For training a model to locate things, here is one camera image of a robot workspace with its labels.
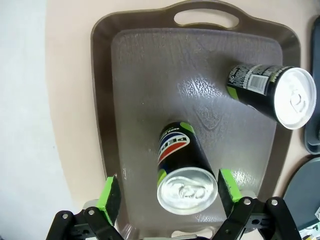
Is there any black green Pepsi can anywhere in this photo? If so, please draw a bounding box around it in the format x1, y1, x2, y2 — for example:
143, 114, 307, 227
226, 64, 318, 130
156, 121, 219, 216

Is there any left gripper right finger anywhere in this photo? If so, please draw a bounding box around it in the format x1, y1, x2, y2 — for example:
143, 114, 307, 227
212, 168, 301, 240

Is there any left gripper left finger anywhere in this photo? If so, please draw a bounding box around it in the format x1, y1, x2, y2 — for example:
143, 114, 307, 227
48, 174, 126, 240

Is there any black square serving tray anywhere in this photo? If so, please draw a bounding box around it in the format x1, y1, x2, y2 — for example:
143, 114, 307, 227
282, 154, 320, 227

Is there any brown tray with handles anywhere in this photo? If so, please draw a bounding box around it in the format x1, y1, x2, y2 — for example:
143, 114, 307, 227
90, 1, 301, 240

